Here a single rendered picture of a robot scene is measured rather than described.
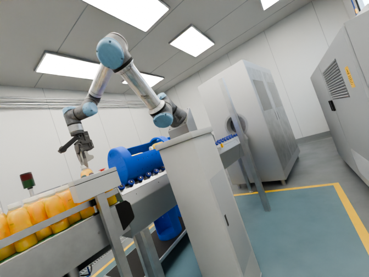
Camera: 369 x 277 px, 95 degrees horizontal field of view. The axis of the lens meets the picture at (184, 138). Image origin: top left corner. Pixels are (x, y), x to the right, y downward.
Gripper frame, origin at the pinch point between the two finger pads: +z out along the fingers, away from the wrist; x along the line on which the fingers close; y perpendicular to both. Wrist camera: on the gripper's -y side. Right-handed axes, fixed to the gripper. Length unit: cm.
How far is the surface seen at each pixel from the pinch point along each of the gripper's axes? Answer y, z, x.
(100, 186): -2.8, 12.8, -21.2
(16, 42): 28, -224, 205
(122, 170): 23.6, 10.0, 6.5
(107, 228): -4.6, 33.2, -18.1
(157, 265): 24, 79, 4
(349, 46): 112, -13, -124
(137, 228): 19, 50, 5
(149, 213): 30, 46, 3
